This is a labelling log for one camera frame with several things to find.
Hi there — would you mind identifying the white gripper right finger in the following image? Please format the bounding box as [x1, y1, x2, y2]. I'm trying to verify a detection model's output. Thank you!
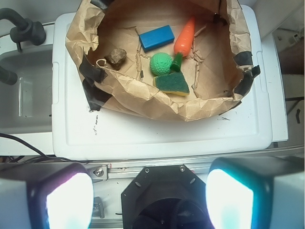
[205, 156, 305, 229]

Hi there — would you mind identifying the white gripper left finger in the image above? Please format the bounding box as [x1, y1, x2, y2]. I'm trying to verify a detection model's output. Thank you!
[0, 162, 94, 229]

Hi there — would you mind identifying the brown rock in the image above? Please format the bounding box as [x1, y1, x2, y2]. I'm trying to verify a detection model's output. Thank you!
[104, 48, 127, 70]

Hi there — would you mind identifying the white plastic bin lid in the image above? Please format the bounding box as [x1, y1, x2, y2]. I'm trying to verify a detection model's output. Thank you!
[51, 5, 273, 160]

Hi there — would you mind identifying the white toy sink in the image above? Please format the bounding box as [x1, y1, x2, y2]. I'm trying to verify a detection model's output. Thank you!
[0, 25, 54, 155]

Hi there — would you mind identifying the crumpled brown paper bag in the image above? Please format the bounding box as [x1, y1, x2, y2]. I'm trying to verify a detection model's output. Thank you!
[66, 0, 260, 121]

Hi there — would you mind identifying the green yellow sponge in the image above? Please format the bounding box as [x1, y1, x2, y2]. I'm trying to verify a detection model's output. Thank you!
[153, 72, 190, 96]

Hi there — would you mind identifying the green textured ball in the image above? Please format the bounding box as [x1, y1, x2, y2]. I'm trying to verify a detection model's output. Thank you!
[150, 52, 173, 76]

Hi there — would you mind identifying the orange toy carrot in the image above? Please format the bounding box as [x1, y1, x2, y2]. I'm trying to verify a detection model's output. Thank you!
[170, 16, 195, 72]

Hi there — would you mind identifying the grey toy faucet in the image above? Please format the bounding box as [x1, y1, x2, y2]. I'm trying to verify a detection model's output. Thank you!
[0, 8, 47, 86]

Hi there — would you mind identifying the blue rectangular block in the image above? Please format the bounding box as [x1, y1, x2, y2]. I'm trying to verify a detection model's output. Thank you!
[139, 25, 175, 52]

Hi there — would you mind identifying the black cable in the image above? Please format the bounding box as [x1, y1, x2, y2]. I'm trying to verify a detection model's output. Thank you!
[0, 133, 70, 163]

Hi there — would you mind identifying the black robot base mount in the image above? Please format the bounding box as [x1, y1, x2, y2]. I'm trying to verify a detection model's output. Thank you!
[121, 165, 213, 229]

